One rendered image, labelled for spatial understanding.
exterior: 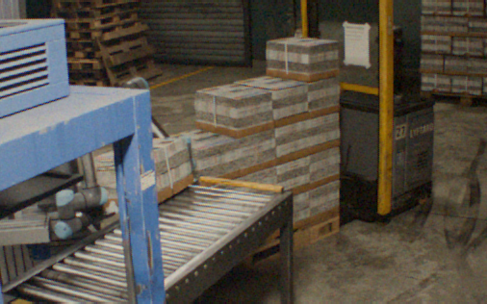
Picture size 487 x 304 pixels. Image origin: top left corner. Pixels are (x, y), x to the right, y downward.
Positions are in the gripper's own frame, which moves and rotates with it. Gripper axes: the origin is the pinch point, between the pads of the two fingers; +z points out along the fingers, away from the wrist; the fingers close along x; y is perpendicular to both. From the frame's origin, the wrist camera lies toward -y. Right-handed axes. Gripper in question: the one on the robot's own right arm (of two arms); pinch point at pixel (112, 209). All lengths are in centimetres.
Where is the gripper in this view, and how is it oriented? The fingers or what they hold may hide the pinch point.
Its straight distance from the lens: 328.1
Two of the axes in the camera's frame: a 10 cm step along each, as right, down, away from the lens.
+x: -8.7, 0.5, 4.9
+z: 4.6, -2.6, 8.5
